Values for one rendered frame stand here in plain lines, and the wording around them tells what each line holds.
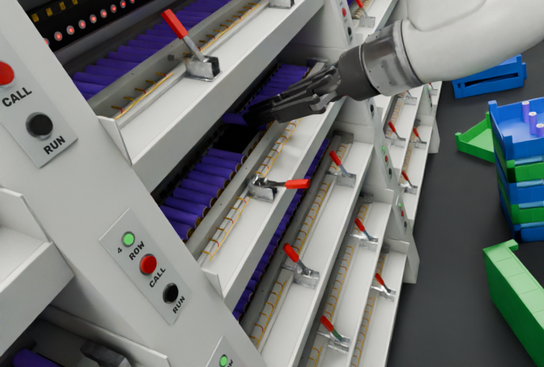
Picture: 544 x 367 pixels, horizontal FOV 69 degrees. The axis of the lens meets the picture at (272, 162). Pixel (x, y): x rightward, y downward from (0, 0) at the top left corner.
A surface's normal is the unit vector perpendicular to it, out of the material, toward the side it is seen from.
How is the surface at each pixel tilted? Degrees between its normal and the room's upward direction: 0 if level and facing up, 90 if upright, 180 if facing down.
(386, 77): 90
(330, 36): 90
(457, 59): 99
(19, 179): 90
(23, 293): 110
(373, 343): 20
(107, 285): 90
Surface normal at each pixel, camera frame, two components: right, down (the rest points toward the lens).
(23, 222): -0.39, 0.61
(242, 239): -0.07, -0.77
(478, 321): -0.37, -0.79
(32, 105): 0.84, -0.07
